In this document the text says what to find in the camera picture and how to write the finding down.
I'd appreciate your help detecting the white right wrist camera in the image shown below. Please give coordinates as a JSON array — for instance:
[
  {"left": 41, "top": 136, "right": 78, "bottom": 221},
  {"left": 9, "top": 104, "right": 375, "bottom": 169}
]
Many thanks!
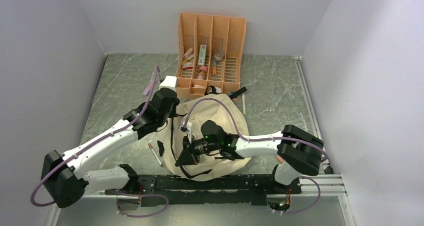
[{"left": 178, "top": 120, "right": 192, "bottom": 137}]

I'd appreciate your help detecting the white brown marker pen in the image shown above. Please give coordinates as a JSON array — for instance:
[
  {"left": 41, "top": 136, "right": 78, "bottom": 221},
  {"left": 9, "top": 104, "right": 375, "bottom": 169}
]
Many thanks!
[{"left": 148, "top": 143, "right": 164, "bottom": 167}]

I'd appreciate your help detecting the pink tape roll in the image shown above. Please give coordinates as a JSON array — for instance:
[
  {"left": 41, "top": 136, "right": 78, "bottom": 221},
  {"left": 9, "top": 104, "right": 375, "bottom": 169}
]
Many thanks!
[{"left": 196, "top": 66, "right": 208, "bottom": 80}]

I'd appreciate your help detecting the red white small box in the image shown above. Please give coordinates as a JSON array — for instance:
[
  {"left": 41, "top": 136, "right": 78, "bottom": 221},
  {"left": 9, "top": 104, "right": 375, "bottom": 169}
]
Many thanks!
[{"left": 182, "top": 48, "right": 194, "bottom": 70}]

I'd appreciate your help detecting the orange pencil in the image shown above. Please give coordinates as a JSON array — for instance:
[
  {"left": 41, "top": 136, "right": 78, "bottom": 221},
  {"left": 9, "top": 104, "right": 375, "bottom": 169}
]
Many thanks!
[{"left": 276, "top": 155, "right": 284, "bottom": 163}]

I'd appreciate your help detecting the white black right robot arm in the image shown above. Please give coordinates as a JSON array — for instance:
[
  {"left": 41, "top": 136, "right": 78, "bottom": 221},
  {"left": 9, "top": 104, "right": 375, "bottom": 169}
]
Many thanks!
[{"left": 175, "top": 120, "right": 325, "bottom": 193}]

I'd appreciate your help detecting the teal white box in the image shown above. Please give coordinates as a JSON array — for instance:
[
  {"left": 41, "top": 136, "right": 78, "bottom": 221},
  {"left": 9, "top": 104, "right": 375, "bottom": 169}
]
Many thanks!
[{"left": 197, "top": 44, "right": 207, "bottom": 66}]

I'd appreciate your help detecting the pink eraser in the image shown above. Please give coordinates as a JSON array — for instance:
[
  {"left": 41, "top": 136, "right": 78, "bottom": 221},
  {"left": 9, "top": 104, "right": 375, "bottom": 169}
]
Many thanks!
[{"left": 142, "top": 80, "right": 156, "bottom": 96}]

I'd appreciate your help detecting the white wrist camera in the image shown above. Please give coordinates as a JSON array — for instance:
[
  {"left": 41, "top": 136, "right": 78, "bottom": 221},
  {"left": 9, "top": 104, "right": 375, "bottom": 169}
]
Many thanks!
[
  {"left": 159, "top": 76, "right": 178, "bottom": 91},
  {"left": 178, "top": 120, "right": 192, "bottom": 137}
]

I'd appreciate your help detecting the grey glue stick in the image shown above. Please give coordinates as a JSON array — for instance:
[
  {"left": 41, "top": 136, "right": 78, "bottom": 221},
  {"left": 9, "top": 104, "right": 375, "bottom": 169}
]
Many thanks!
[{"left": 212, "top": 49, "right": 225, "bottom": 75}]

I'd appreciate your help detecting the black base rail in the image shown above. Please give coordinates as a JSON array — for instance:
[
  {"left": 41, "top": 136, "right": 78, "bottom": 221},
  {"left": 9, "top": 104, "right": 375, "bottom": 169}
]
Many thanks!
[{"left": 124, "top": 174, "right": 302, "bottom": 207}]

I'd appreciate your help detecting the beige canvas backpack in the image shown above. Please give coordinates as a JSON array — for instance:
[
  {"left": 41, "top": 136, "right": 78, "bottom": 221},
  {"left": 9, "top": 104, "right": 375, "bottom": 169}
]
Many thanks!
[{"left": 156, "top": 86, "right": 251, "bottom": 182}]

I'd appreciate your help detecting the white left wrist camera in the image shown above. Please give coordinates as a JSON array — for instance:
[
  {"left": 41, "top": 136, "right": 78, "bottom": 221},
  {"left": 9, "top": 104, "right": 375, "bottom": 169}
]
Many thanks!
[{"left": 159, "top": 76, "right": 178, "bottom": 91}]

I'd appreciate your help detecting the orange plastic desk organizer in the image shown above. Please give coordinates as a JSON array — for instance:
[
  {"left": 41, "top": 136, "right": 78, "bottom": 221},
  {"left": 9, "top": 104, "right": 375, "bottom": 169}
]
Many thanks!
[{"left": 175, "top": 13, "right": 247, "bottom": 99}]

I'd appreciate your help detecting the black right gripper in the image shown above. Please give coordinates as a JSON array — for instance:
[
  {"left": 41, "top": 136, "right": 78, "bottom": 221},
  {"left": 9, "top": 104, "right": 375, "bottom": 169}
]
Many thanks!
[{"left": 175, "top": 134, "right": 221, "bottom": 167}]

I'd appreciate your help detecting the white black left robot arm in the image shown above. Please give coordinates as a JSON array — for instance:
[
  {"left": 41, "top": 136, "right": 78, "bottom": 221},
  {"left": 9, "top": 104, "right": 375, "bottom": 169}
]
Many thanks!
[{"left": 40, "top": 88, "right": 180, "bottom": 208}]

